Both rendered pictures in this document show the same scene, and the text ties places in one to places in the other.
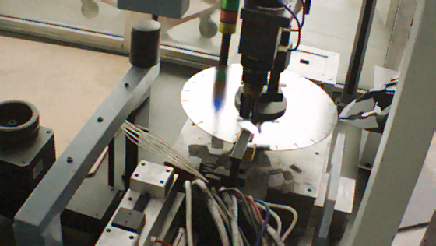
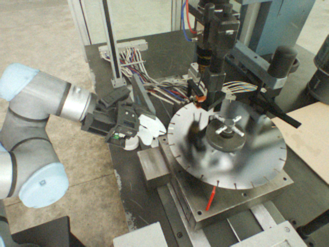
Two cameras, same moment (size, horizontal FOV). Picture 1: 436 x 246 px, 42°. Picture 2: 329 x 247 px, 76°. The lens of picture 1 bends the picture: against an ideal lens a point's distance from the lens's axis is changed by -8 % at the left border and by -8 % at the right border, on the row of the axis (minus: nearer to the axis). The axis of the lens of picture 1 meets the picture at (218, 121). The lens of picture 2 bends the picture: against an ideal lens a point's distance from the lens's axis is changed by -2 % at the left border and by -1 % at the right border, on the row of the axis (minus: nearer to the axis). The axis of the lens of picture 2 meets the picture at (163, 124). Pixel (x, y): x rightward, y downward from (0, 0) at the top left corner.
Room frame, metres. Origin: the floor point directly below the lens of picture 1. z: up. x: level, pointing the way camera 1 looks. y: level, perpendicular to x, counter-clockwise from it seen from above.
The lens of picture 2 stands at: (1.33, -0.44, 1.42)
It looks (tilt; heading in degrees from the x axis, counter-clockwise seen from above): 47 degrees down; 149
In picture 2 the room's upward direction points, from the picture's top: straight up
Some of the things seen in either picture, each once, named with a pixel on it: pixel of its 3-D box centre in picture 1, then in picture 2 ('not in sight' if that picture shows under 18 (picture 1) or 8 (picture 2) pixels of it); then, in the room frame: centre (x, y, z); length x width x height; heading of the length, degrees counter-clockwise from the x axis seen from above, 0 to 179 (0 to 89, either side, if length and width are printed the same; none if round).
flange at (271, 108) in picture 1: (261, 96); (226, 132); (1.08, -0.08, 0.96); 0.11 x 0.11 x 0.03
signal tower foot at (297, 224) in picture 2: not in sight; (303, 232); (1.37, 0.01, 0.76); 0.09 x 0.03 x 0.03; 170
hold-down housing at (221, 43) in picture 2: (283, 20); (218, 52); (1.01, -0.10, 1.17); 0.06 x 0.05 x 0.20; 161
